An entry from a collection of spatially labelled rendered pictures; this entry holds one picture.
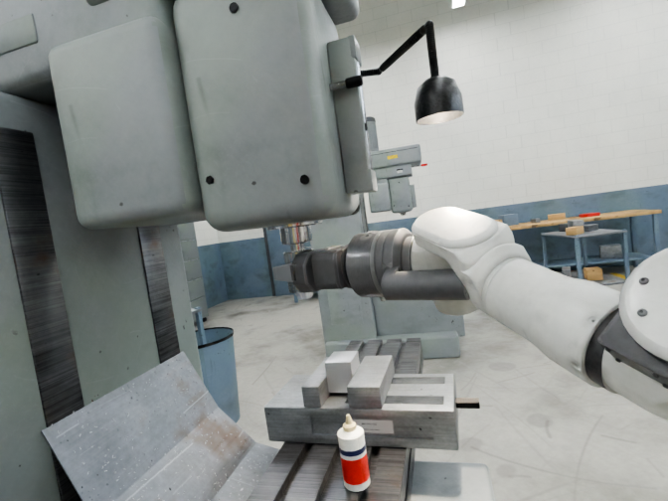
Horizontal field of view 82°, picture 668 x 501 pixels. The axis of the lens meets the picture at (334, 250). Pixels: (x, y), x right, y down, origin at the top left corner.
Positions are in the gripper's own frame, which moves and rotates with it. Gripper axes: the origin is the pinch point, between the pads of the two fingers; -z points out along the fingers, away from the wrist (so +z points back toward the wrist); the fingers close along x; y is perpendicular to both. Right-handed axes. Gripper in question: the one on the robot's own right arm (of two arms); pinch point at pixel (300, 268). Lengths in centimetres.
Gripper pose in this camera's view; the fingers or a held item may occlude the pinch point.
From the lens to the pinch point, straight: 59.7
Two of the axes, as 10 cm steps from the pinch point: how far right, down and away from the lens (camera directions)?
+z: 8.2, -0.8, -5.6
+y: 1.4, 9.9, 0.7
